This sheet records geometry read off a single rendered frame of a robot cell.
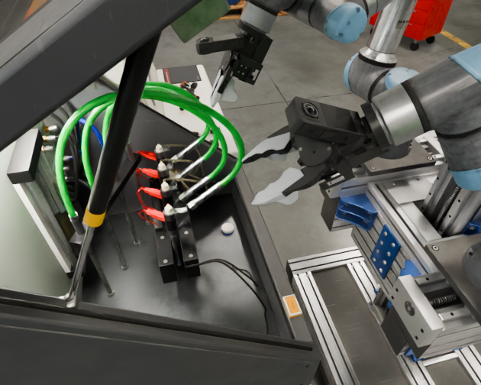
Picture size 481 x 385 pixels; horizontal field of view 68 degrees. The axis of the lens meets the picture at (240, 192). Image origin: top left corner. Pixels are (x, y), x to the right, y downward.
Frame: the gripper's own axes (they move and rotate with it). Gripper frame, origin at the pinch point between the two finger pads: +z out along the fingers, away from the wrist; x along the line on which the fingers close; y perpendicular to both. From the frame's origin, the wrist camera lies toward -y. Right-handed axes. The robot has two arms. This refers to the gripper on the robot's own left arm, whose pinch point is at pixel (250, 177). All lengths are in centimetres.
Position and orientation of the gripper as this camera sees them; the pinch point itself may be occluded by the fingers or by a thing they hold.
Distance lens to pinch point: 55.9
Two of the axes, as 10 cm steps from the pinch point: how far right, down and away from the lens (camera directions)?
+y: 5.2, 3.6, 7.8
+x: -1.8, -8.4, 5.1
